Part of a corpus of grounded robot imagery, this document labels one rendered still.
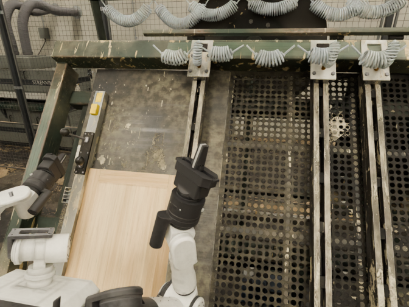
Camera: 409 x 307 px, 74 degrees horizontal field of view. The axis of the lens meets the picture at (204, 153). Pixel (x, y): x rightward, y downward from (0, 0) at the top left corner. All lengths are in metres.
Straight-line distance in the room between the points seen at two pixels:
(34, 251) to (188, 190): 0.37
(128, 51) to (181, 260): 1.02
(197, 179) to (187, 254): 0.21
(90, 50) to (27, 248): 1.04
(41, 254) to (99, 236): 0.55
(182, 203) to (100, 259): 0.69
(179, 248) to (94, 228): 0.64
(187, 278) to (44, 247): 0.37
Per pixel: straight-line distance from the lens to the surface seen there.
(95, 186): 1.31
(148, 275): 1.20
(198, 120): 1.18
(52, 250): 0.74
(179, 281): 0.85
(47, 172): 1.21
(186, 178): 0.65
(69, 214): 1.33
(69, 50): 1.60
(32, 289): 0.78
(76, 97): 1.61
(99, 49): 1.52
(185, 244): 0.71
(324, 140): 1.18
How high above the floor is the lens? 1.86
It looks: 22 degrees down
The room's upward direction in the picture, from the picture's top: straight up
